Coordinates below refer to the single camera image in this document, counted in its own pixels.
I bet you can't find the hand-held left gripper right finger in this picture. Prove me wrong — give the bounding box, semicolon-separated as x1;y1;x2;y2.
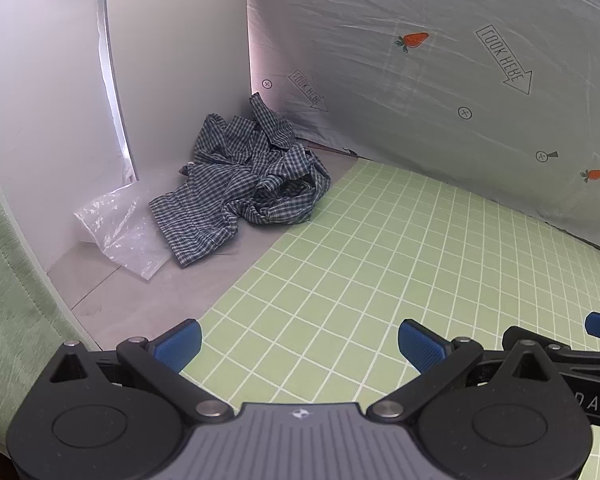
365;319;553;423

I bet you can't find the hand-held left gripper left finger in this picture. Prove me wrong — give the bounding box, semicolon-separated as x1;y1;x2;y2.
47;319;233;423

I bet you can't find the blue plaid shirt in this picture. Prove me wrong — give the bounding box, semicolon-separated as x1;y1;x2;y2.
148;92;332;268

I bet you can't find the green grid mat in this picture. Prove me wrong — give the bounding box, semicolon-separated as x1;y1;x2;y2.
177;157;600;480

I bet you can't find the clear plastic bag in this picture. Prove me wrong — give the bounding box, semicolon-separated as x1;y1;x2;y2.
73;184;173;281

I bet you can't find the green fuzzy cloth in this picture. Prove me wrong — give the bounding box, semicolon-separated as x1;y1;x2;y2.
0;145;101;461

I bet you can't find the grey carrot printed sheet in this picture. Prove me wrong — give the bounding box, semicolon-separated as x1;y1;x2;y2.
245;0;600;261

